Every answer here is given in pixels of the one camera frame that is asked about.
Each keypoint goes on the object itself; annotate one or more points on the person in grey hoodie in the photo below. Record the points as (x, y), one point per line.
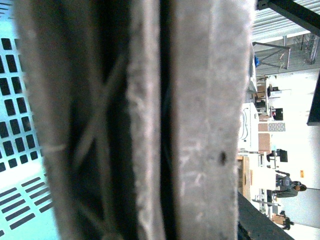
(287, 188)

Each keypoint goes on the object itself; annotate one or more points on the brown left gripper left finger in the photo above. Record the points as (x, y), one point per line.
(92, 69)

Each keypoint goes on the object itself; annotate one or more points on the black front produce tray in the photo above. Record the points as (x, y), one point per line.
(253, 225)

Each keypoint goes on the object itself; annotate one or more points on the light blue plastic basket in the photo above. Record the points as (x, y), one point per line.
(26, 208)

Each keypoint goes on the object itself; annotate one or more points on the brown left gripper right finger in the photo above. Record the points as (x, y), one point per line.
(210, 44)

